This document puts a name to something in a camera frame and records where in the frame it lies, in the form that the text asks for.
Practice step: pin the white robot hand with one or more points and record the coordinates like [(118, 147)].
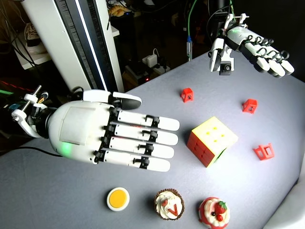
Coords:
[(238, 38), (76, 128)]

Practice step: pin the multicolour puzzle cube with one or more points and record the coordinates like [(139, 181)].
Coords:
[(209, 133)]

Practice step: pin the grey tablecloth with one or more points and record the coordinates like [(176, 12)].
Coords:
[(71, 190)]

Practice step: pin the small red toy stool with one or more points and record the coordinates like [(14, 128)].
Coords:
[(258, 151), (252, 102), (187, 90)]

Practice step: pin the yellow round button white rim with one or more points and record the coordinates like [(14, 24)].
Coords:
[(118, 198)]

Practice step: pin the white power strip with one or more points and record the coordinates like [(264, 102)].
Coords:
[(159, 69)]

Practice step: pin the white power adapter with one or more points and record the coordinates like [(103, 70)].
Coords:
[(151, 60)]

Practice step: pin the white column with black strip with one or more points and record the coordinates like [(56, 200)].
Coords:
[(47, 35)]

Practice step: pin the white sneaker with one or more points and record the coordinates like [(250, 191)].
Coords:
[(32, 35)]

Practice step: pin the toy cupcake brown wrapper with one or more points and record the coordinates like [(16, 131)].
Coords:
[(166, 207)]

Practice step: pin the yellow toy bread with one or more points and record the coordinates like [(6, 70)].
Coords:
[(116, 10)]

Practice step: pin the toy strawberry cake red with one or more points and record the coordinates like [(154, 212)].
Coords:
[(212, 213)]

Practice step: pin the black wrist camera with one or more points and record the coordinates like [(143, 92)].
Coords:
[(225, 68)]

